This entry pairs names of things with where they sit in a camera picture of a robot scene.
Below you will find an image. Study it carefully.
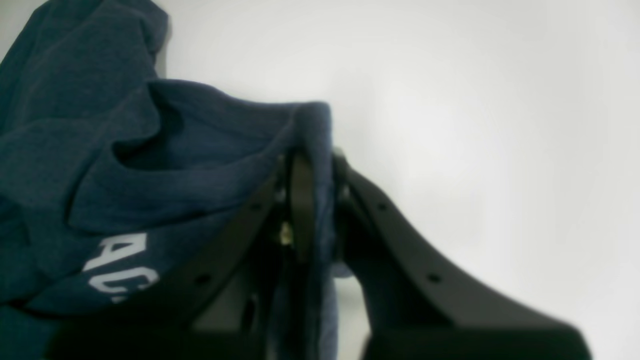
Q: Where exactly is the right gripper black image-left right finger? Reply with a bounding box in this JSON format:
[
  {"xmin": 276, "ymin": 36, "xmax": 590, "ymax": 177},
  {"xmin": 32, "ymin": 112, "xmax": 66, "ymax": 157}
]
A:
[{"xmin": 332, "ymin": 150, "xmax": 592, "ymax": 360}]

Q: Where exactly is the right gripper black image-left left finger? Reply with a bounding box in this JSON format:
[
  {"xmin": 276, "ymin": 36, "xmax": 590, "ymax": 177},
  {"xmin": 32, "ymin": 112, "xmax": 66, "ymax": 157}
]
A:
[{"xmin": 50, "ymin": 150, "xmax": 316, "ymax": 360}]

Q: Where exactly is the dark blue T-shirt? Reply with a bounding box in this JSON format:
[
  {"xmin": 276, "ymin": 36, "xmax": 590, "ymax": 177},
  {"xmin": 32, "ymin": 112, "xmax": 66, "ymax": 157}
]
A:
[{"xmin": 0, "ymin": 0, "xmax": 338, "ymax": 360}]

